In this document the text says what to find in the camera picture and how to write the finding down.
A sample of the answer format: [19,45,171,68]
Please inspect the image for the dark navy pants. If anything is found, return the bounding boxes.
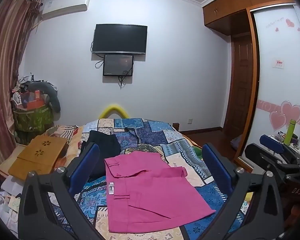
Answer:
[80,131,121,181]

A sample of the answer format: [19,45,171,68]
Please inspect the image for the pink pants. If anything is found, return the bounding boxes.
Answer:
[104,151,215,233]

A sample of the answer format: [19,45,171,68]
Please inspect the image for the green thermos bottle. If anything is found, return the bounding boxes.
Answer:
[283,119,296,146]

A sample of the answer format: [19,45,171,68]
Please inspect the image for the white papers pile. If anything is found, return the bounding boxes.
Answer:
[0,175,24,239]

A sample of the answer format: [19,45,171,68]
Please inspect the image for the brown wooden door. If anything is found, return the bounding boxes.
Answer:
[223,35,253,139]

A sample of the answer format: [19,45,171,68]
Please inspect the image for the white sliding wardrobe door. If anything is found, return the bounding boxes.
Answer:
[247,3,300,150]

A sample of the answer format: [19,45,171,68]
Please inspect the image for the wooden lap desk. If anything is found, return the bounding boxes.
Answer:
[8,135,67,180]

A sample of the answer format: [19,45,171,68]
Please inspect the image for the orange striped blanket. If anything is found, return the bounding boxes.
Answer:
[43,125,84,165]

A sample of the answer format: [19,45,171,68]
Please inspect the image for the green storage bag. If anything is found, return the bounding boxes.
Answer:
[13,105,53,145]

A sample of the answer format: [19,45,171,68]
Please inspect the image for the orange box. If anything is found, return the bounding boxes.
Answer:
[27,90,45,111]

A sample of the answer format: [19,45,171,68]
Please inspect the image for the yellow foam tube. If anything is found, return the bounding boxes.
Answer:
[98,104,129,119]

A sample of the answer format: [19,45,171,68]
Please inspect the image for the grey plush pillow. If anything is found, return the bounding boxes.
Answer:
[27,81,61,113]

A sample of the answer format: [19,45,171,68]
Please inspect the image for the wooden wardrobe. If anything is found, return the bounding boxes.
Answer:
[203,0,300,161]

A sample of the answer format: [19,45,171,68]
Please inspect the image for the striped red curtain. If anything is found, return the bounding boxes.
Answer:
[0,0,42,164]

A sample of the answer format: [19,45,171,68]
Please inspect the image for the white air conditioner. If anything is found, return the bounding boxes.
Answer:
[42,0,90,20]

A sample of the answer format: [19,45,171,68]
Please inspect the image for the small black wall monitor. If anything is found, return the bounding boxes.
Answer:
[103,54,134,76]

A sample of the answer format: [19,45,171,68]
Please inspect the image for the wall mounted black television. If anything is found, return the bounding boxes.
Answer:
[92,24,148,55]

